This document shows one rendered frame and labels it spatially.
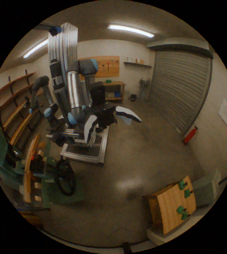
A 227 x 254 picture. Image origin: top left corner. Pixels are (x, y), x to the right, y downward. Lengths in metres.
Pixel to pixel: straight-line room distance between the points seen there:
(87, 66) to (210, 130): 2.49
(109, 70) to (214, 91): 3.43
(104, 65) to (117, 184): 3.58
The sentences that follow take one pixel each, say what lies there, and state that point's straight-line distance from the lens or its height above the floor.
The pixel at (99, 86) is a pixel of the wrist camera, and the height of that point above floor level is 1.32.
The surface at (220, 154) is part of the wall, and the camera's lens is 2.46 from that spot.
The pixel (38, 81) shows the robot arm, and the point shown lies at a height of 1.42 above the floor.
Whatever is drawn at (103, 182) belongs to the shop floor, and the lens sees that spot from 1.37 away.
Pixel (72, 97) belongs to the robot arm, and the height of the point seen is 1.23.
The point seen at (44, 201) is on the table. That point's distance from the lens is 0.68.
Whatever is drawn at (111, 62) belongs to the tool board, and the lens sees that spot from 3.37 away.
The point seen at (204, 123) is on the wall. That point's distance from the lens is 2.36.
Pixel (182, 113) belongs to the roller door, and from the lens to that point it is 2.57.
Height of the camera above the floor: 1.36
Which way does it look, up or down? 43 degrees down
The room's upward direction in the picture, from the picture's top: straight up
